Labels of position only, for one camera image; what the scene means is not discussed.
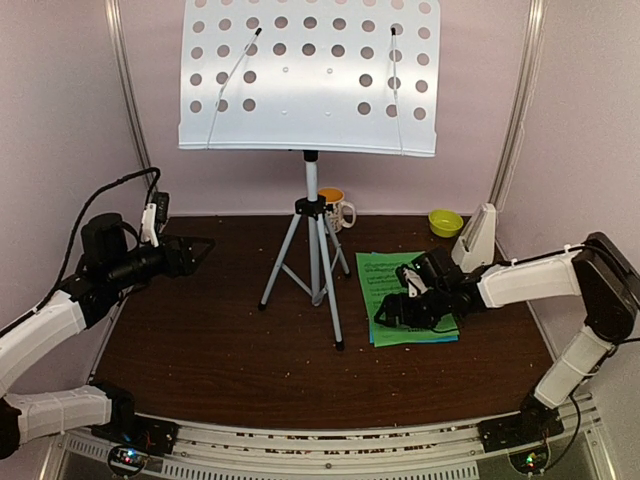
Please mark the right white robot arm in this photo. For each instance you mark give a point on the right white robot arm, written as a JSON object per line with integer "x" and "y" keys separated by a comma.
{"x": 595, "y": 271}

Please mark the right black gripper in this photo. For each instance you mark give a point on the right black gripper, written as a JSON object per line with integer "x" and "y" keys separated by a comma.
{"x": 405, "y": 316}

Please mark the white metronome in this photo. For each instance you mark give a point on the white metronome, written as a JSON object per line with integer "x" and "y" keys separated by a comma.
{"x": 475, "y": 246}

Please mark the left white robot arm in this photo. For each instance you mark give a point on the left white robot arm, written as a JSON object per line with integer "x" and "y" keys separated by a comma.
{"x": 107, "y": 271}

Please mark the small green bowl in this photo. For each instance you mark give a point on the small green bowl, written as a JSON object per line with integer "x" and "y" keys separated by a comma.
{"x": 445, "y": 223}

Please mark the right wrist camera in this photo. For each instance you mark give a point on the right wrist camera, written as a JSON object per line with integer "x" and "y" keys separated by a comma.
{"x": 410, "y": 280}

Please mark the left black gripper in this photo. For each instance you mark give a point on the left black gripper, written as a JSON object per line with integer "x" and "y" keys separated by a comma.
{"x": 184, "y": 266}

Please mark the light blue music stand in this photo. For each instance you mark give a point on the light blue music stand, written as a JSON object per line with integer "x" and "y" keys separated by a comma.
{"x": 313, "y": 77}

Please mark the front aluminium rail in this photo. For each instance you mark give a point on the front aluminium rail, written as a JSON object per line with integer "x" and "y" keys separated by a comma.
{"x": 450, "y": 450}

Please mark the blue paper sheet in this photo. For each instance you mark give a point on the blue paper sheet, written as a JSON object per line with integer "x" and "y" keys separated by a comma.
{"x": 382, "y": 337}

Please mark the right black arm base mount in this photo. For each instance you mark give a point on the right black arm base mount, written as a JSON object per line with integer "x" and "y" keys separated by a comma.
{"x": 534, "y": 422}

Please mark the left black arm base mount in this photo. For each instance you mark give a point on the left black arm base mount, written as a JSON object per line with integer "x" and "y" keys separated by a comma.
{"x": 136, "y": 438}

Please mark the patterned mug with orange inside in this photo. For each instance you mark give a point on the patterned mug with orange inside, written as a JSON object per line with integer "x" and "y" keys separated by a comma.
{"x": 341, "y": 213}

